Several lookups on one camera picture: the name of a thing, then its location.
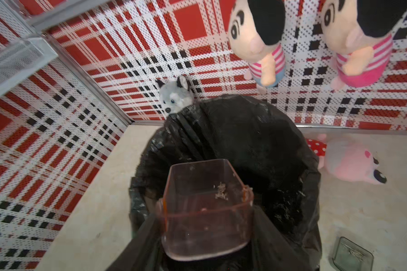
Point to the pink plush toy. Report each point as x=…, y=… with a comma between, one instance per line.
x=347, y=159

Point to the white wire wall basket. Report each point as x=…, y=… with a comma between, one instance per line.
x=22, y=51

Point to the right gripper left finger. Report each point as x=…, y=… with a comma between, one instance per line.
x=144, y=252

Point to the pink tinted shavings tray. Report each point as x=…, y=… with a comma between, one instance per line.
x=206, y=211

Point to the left hanging cartoon doll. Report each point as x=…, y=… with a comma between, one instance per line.
x=255, y=34

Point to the right hanging cartoon doll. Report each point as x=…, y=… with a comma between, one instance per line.
x=359, y=32

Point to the grey husky plush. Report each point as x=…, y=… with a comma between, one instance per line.
x=175, y=95

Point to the hanging cartoon doll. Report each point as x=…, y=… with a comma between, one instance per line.
x=359, y=32
x=255, y=34

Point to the black trash bag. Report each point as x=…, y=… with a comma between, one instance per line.
x=267, y=151

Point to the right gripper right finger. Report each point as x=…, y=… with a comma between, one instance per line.
x=270, y=250

